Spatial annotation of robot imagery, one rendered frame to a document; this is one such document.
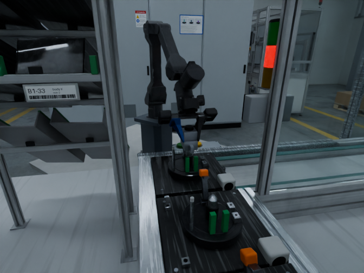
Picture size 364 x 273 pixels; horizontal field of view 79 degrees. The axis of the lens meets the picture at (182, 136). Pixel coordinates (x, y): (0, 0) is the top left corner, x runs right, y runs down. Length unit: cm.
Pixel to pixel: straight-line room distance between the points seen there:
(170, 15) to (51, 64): 322
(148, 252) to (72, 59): 41
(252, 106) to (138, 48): 310
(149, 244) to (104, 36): 42
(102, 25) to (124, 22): 319
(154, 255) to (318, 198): 54
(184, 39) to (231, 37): 76
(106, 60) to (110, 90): 5
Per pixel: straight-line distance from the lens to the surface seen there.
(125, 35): 360
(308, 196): 80
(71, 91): 44
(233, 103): 402
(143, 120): 99
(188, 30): 368
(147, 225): 58
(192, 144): 68
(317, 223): 83
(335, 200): 87
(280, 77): 58
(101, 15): 43
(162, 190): 66
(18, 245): 80
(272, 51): 60
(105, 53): 42
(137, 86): 363
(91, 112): 379
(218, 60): 381
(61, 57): 50
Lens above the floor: 135
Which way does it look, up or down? 22 degrees down
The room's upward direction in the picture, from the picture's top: straight up
